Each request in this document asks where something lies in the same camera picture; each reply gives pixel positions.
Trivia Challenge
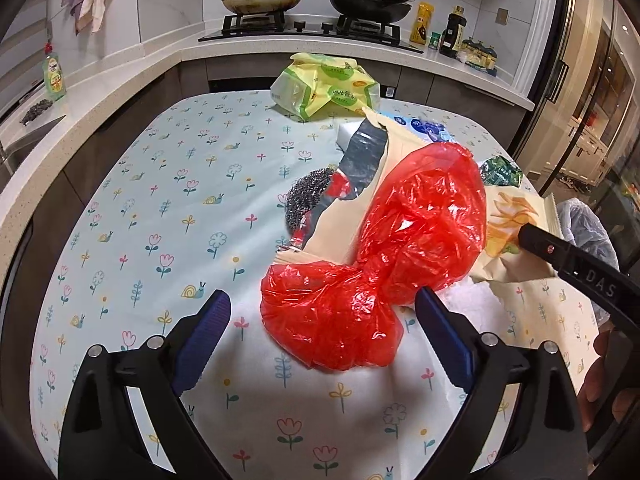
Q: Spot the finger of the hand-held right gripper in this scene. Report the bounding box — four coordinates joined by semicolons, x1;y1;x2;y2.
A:
517;224;640;322

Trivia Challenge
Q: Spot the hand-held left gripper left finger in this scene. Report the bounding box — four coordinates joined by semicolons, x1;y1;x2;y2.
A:
59;289;232;480

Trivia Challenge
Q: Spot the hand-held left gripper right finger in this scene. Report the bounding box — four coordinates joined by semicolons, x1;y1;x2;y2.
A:
415;286;588;480

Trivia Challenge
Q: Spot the translucent grey bin bag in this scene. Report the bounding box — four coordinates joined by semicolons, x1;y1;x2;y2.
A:
557;199;621;273

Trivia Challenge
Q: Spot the beige chip bag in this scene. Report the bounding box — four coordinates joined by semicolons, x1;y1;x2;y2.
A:
470;185;563;283

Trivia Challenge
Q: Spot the red plastic bag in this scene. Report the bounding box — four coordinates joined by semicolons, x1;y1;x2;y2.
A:
260;141;488;373

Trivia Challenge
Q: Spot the person's right hand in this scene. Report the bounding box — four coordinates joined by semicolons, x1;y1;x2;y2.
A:
577;329;640;433

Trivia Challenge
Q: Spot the green snack packet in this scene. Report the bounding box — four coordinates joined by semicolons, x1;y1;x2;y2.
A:
480;156;523;188

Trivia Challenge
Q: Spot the floral tablecloth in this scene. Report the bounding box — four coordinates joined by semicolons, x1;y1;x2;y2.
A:
29;91;606;480

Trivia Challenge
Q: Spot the torn beige shipping envelope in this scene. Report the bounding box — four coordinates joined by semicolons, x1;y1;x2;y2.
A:
274;112;436;266

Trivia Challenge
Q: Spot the steel wool scrubber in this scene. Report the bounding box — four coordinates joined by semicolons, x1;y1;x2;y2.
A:
284;169;337;235

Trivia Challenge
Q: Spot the glass sliding door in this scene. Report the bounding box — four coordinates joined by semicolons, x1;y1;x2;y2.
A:
520;0;640;211

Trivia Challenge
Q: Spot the blue wet wipes pack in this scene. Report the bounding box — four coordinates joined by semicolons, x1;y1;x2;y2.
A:
380;112;453;143

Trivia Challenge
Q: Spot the cluster of small seasoning bottles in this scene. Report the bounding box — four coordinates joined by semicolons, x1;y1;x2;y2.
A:
460;37;500;71

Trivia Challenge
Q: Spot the dark soy sauce bottle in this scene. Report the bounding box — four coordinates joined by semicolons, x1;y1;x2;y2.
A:
439;6;468;58

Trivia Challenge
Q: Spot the kitchen sink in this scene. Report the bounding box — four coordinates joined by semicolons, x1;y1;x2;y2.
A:
0;115;66;171

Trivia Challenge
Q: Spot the yellow food packet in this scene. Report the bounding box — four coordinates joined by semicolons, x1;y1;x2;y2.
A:
409;2;435;45

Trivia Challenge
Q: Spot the yellow-green tissue pack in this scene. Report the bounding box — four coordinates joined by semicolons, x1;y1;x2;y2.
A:
270;52;381;122

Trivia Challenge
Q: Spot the dark scouring pad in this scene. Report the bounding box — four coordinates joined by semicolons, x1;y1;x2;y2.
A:
19;99;55;125

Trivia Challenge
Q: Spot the green dish soap bottle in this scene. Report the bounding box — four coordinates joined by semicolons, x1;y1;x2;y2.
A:
42;42;68;102

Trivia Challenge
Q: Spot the black wok with lid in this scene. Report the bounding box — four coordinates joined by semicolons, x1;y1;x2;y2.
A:
327;0;416;25

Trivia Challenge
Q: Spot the black gas stove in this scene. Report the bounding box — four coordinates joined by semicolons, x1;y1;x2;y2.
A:
197;14;426;55

